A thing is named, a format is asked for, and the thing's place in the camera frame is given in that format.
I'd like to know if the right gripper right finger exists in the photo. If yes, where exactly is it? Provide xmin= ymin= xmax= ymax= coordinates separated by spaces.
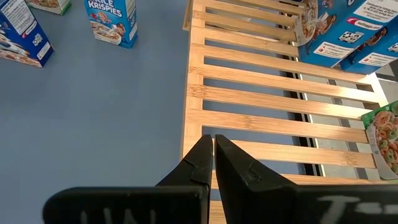
xmin=215 ymin=134 xmax=398 ymax=224

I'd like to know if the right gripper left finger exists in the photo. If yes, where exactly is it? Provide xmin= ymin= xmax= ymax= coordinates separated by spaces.
xmin=43 ymin=134 xmax=214 ymax=224

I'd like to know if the green Apple Jacks cereal box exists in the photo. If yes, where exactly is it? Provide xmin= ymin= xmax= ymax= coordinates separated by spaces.
xmin=361 ymin=100 xmax=398 ymax=181
xmin=25 ymin=0 xmax=73 ymax=16

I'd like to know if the blue Rice Krispies cereal box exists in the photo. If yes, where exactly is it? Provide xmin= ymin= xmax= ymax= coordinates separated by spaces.
xmin=293 ymin=0 xmax=398 ymax=68
xmin=340 ymin=17 xmax=398 ymax=76
xmin=83 ymin=0 xmax=139 ymax=50

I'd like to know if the blue Frosted Flakes cereal box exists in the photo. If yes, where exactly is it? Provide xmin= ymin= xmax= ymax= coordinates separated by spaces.
xmin=0 ymin=0 xmax=55 ymax=68

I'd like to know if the slatted wooden shelf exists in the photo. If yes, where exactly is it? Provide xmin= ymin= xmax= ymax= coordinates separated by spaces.
xmin=180 ymin=0 xmax=398 ymax=224

